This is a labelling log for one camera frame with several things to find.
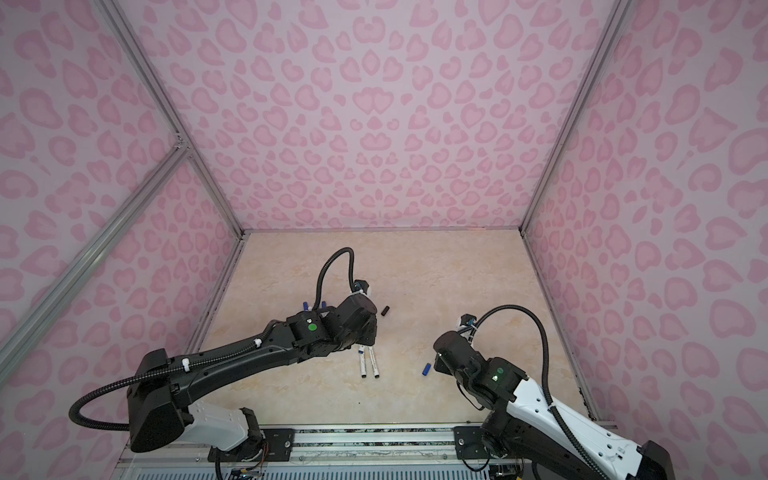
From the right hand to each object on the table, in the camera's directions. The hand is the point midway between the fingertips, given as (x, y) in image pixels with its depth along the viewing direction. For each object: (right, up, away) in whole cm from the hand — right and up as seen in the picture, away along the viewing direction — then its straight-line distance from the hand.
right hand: (440, 352), depth 78 cm
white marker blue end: (-35, +9, +21) cm, 42 cm away
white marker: (-18, -5, +8) cm, 20 cm away
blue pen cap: (-3, -7, +8) cm, 11 cm away
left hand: (-16, +9, -1) cm, 19 cm away
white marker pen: (-41, +9, +20) cm, 47 cm away
